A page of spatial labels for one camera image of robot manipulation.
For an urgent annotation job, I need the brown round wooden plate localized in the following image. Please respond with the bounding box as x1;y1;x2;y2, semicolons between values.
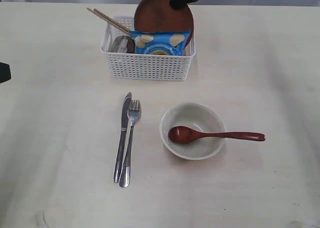
134;0;194;43

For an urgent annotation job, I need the silver table knife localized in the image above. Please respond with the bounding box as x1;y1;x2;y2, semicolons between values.
113;92;132;183

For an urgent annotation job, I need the grey-green ceramic bowl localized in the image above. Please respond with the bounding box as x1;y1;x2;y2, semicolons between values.
159;102;226;160

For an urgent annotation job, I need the silver fork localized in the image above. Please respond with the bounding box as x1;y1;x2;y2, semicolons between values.
119;100;141;188

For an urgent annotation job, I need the brown wooden spoon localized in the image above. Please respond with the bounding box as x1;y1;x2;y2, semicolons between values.
168;126;266;144

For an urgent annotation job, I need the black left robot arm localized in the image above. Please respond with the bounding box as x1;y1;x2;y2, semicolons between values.
0;62;12;83

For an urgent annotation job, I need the blue chips bag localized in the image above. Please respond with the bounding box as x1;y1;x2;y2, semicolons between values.
130;31;191;56

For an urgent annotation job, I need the silver metal spoon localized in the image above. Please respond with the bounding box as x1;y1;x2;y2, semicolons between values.
109;35;135;54

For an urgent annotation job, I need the white perforated plastic basket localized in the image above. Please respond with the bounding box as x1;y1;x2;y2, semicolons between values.
100;24;196;81

